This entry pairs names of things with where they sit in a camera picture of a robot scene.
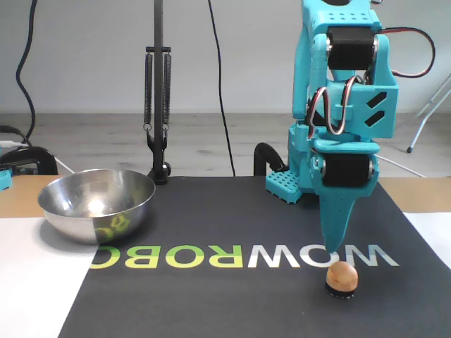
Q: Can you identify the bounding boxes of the large black table clamp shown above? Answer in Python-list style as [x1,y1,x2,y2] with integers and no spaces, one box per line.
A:
[0,146,59,176]

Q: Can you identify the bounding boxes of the thick black hanging cable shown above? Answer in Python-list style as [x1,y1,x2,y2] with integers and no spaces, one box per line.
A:
[16,0,38,146]

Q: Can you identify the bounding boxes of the orange ball with black base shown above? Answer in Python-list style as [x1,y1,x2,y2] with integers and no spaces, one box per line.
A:
[324,261,359,301]

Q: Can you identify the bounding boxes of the metal bowl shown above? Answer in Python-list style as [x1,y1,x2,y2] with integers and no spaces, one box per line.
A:
[37,168,156,246]

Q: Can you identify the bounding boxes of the black stand pole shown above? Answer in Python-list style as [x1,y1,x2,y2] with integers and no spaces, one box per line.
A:
[142,0,173,186]

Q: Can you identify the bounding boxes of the black mat with WOWROBO print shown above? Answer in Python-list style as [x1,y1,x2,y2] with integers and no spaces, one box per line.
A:
[58,175,451,338]

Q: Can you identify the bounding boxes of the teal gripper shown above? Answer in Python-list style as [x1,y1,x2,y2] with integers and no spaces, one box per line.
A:
[309,138,381,254]

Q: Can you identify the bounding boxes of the red black servo wire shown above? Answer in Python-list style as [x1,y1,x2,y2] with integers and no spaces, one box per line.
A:
[376,27,437,79]

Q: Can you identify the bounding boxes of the teal printed robot part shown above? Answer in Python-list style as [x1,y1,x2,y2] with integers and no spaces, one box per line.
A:
[0,168,14,193]

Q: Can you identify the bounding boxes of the white floor cable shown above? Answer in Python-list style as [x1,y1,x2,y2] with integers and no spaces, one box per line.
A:
[378,154,426,178]

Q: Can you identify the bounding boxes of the white red gripper wire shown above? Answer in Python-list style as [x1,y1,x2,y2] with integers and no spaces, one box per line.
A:
[305,75,356,141]

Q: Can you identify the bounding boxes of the thin black hanging cable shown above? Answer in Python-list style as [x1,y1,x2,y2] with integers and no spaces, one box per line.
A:
[207,0,236,177]

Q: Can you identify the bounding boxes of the white paper sheet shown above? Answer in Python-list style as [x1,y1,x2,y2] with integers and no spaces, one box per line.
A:
[0,216,98,338]
[401,211,451,272]

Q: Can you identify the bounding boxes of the white folding stand legs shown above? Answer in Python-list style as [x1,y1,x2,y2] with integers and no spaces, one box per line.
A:
[390,73,451,154]

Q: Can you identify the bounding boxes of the black coil spring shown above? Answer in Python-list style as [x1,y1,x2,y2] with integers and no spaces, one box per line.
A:
[143,51,154,132]
[162,51,173,132]

